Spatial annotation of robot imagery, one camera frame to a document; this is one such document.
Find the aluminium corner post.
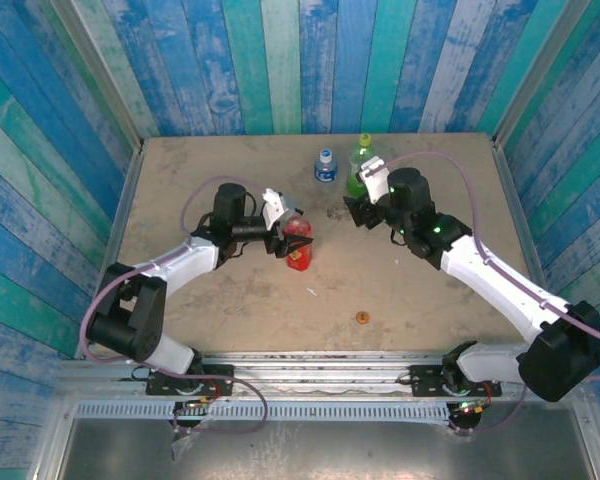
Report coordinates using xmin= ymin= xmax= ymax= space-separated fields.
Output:
xmin=48 ymin=0 xmax=146 ymax=151
xmin=492 ymin=0 xmax=594 ymax=146

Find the aluminium mounting rail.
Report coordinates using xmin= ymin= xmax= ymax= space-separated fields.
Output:
xmin=54 ymin=351 xmax=594 ymax=401

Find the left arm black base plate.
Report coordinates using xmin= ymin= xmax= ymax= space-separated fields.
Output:
xmin=146 ymin=363 xmax=235 ymax=397

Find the red drink bottle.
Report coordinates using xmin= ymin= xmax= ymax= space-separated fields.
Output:
xmin=283 ymin=215 xmax=315 ymax=273

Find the aluminium table side rail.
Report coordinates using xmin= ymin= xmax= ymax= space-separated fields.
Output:
xmin=74 ymin=144 xmax=146 ymax=359
xmin=492 ymin=139 xmax=571 ymax=361

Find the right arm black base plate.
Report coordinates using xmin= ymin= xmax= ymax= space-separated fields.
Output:
xmin=410 ymin=364 xmax=502 ymax=399

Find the clear water bottle blue label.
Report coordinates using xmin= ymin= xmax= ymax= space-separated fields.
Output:
xmin=313 ymin=148 xmax=339 ymax=184

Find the green drink bottle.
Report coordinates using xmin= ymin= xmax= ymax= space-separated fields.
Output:
xmin=344 ymin=132 xmax=381 ymax=198

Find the steel sheet panel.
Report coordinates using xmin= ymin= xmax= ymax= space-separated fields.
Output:
xmin=54 ymin=417 xmax=599 ymax=480

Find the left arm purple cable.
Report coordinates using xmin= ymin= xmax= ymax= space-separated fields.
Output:
xmin=79 ymin=174 xmax=274 ymax=439

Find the grey slotted cable duct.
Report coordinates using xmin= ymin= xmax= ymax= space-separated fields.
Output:
xmin=73 ymin=402 xmax=452 ymax=422

